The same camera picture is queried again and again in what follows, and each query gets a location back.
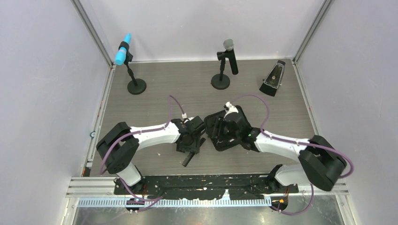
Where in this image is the black zipper tool case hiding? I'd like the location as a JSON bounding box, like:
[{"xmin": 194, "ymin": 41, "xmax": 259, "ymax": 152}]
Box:
[{"xmin": 204, "ymin": 105, "xmax": 253, "ymax": 151}]

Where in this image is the black comb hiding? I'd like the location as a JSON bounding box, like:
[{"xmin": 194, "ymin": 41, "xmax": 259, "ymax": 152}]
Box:
[{"xmin": 182, "ymin": 138, "xmax": 206, "ymax": 167}]

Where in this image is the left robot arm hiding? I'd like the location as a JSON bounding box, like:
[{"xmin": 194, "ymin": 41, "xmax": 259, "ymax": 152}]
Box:
[{"xmin": 96, "ymin": 116, "xmax": 206, "ymax": 194}]

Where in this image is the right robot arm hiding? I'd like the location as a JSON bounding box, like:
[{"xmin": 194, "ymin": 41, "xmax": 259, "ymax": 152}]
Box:
[{"xmin": 211, "ymin": 108, "xmax": 349, "ymax": 192}]

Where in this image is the right black microphone stand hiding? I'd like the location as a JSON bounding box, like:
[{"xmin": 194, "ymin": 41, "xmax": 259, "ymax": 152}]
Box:
[{"xmin": 211, "ymin": 52, "xmax": 230, "ymax": 90}]

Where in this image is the black microphone stand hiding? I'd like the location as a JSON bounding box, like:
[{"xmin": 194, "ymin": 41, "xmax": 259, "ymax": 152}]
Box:
[
  {"xmin": 211, "ymin": 52, "xmax": 230, "ymax": 90},
  {"xmin": 124, "ymin": 54, "xmax": 147, "ymax": 95}
]

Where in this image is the black metronome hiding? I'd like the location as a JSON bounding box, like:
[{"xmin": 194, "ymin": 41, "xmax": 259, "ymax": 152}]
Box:
[{"xmin": 259, "ymin": 60, "xmax": 285, "ymax": 97}]

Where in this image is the left black microphone stand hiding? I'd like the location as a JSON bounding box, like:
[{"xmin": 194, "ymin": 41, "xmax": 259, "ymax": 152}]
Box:
[{"xmin": 124, "ymin": 54, "xmax": 147, "ymax": 95}]

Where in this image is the black grey microphone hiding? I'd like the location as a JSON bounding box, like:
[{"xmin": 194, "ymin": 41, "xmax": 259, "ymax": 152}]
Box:
[{"xmin": 223, "ymin": 39, "xmax": 238, "ymax": 75}]

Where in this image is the blue microphone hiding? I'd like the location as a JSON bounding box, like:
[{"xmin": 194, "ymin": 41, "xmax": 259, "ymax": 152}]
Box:
[{"xmin": 115, "ymin": 33, "xmax": 132, "ymax": 65}]

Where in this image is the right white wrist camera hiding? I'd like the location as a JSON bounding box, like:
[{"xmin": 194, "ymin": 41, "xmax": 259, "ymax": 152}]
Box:
[{"xmin": 224, "ymin": 102, "xmax": 239, "ymax": 118}]

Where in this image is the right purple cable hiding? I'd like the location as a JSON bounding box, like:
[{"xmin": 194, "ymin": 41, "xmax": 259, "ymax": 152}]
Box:
[{"xmin": 231, "ymin": 94, "xmax": 355, "ymax": 216}]

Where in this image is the purple cable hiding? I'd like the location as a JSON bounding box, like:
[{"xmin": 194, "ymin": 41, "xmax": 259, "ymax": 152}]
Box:
[
  {"xmin": 99, "ymin": 95, "xmax": 187, "ymax": 212},
  {"xmin": 231, "ymin": 94, "xmax": 355, "ymax": 216}
]

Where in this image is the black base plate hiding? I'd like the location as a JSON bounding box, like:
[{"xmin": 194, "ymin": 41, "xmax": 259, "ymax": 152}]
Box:
[{"xmin": 114, "ymin": 174, "xmax": 299, "ymax": 200}]

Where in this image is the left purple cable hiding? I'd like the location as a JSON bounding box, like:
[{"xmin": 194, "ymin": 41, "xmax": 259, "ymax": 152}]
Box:
[{"xmin": 99, "ymin": 95, "xmax": 187, "ymax": 212}]

